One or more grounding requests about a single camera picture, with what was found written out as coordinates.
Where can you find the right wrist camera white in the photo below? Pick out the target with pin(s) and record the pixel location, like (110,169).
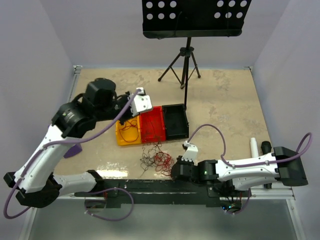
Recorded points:
(191,152)

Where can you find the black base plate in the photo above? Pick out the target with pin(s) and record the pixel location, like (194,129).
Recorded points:
(163,192)

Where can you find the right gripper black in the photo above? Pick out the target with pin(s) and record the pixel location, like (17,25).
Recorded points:
(180,161)

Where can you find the black music stand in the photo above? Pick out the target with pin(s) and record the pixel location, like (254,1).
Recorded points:
(164,19)

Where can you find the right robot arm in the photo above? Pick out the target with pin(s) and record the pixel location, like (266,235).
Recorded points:
(282,165)

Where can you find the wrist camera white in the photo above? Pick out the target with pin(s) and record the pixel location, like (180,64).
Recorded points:
(191,152)
(141,102)

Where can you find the red plastic bin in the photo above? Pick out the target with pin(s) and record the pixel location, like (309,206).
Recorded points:
(152,127)

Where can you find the black cylinder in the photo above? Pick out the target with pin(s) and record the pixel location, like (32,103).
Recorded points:
(266,147)

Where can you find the white cylinder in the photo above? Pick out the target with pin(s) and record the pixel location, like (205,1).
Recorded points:
(254,148)

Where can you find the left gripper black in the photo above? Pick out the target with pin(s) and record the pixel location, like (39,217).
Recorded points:
(129,115)

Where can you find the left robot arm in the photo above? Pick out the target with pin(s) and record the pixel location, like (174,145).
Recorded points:
(84,118)

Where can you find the black plastic bin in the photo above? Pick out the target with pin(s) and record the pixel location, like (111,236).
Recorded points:
(175,122)

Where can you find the purple holder block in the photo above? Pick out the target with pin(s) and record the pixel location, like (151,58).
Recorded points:
(73,151)

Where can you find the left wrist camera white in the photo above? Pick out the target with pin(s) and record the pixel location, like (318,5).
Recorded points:
(141,102)

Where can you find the yellow plastic bin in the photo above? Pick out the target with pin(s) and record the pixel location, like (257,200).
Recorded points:
(129,133)

